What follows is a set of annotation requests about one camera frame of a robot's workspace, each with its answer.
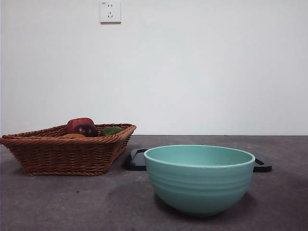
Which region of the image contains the teal ribbed bowl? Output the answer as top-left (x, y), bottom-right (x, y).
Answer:
top-left (143, 144), bottom-right (256, 216)

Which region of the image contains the brown fuzzy kiwi fruit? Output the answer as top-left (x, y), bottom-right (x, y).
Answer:
top-left (63, 133), bottom-right (87, 139)

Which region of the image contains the dark purple round fruit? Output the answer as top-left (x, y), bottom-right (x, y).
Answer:
top-left (72, 123), bottom-right (98, 138)

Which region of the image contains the white wall power socket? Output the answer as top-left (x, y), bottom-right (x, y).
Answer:
top-left (100, 0), bottom-right (122, 24)

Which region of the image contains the dark blue rectangular tray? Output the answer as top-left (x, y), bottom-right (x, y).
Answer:
top-left (123, 148), bottom-right (272, 173)

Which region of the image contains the green fruit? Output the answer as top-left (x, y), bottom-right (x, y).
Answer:
top-left (100, 126), bottom-right (123, 137)

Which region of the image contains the brown wicker basket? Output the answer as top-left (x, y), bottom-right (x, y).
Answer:
top-left (0, 123), bottom-right (137, 176)

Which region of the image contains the red apple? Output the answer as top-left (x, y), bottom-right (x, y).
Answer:
top-left (66, 117), bottom-right (95, 134)

